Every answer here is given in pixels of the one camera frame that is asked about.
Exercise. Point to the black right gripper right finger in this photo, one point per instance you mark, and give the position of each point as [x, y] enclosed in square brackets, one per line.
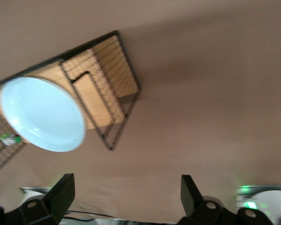
[192, 206]

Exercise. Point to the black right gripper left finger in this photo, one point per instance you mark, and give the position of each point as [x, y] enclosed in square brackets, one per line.
[56, 201]

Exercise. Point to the light blue round plate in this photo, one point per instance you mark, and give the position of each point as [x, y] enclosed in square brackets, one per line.
[42, 112]

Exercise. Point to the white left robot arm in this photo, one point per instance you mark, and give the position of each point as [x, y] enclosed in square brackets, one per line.
[32, 195]

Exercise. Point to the green push button switch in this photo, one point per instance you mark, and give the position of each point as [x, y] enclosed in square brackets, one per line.
[10, 139]

